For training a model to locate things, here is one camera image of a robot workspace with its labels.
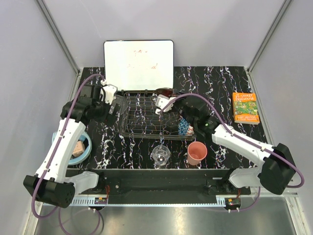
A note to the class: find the light blue headphones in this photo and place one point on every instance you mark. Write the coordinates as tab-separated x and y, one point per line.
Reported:
85	147

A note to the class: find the grey cable duct rail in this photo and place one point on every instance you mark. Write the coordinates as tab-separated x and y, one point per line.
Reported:
153	199

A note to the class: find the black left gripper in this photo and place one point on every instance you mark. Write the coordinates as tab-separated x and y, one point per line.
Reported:
106	118

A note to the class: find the orange treehouse book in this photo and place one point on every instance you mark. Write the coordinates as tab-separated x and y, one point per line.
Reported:
245	108

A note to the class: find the metal wire dish rack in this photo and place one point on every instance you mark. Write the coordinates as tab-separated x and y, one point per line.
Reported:
139	120

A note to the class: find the blue triangle pattern bowl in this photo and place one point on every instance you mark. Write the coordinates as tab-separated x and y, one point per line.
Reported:
184	128

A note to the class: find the clear drinking glass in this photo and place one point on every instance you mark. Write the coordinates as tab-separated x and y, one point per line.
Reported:
161	155

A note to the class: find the clear glass plate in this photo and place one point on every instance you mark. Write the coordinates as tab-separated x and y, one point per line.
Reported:
120	105

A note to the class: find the pink plastic cup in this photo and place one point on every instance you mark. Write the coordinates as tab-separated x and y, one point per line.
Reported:
196	152

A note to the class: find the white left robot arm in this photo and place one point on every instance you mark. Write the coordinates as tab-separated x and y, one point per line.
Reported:
50	184

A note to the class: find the pink cube block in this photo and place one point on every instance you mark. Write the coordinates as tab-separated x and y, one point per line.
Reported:
79	149

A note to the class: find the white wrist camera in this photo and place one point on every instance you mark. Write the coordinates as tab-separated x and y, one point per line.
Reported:
161	102
107	92

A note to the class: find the red floral bowl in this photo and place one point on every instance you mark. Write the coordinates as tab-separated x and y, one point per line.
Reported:
168	92

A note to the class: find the white dry-erase board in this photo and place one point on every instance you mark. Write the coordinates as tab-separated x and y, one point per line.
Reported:
140	64

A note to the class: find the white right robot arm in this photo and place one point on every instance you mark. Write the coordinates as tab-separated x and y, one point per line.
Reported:
275	166

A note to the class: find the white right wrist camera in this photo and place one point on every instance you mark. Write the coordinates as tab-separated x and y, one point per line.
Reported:
161	102

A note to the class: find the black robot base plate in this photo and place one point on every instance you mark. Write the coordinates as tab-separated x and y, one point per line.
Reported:
204	181

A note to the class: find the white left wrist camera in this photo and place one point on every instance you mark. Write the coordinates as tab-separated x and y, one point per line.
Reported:
107	92

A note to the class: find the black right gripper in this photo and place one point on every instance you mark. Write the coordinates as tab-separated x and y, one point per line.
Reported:
175	102

